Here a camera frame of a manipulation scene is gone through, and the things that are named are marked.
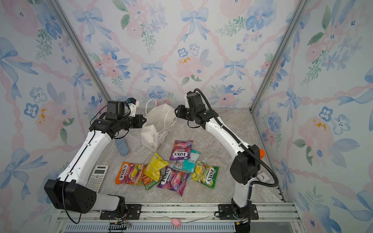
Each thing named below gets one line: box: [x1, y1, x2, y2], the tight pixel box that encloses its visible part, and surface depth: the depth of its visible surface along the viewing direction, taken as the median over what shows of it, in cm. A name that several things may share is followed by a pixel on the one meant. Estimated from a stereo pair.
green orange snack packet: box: [141, 173, 159, 191], surface depth 84 cm
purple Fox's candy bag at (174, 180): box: [156, 166, 189, 198], surface depth 83 cm
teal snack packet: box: [172, 149, 201, 173], surface depth 90 cm
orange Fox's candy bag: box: [115, 161, 146, 186], surface depth 85 cm
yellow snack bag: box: [144, 152, 170, 183], surface depth 85 cm
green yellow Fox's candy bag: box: [188, 160, 220, 190], surface depth 85 cm
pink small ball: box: [171, 217, 182, 228], surface depth 72 cm
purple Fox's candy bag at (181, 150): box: [169, 139, 194, 161], surface depth 94 cm
